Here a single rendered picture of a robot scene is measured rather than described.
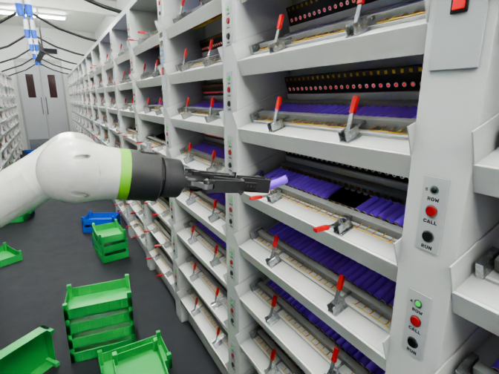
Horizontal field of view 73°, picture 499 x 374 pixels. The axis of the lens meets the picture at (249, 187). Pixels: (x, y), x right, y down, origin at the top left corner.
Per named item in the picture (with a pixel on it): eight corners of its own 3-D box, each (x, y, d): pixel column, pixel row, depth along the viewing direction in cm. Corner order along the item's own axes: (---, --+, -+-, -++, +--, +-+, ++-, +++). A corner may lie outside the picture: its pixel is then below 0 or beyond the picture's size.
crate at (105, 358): (105, 395, 146) (102, 379, 144) (99, 363, 163) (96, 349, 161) (172, 368, 161) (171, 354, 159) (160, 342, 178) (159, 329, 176)
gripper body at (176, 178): (167, 161, 60) (215, 165, 64) (156, 153, 67) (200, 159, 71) (162, 202, 61) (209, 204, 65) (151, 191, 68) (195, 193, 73)
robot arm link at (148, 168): (120, 197, 66) (128, 211, 58) (126, 137, 64) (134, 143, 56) (151, 198, 69) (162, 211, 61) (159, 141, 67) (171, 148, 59)
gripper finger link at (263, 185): (240, 176, 71) (242, 177, 70) (269, 179, 74) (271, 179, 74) (238, 191, 72) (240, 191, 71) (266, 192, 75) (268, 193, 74)
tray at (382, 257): (401, 285, 62) (394, 244, 58) (241, 201, 113) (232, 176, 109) (464, 230, 69) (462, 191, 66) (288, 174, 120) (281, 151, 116)
